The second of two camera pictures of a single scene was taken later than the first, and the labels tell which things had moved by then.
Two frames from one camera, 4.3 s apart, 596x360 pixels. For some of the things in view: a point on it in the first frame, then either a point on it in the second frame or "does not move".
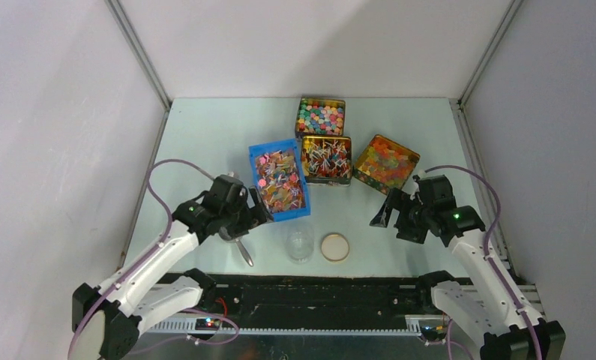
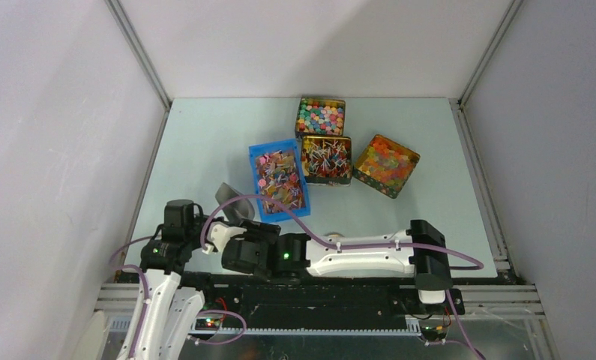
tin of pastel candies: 318,116 does not move
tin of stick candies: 327,160 does not move
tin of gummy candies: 385,164 does not move
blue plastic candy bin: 280,179 does not move
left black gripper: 258,211 to 198,217
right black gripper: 405,232 to 253,229
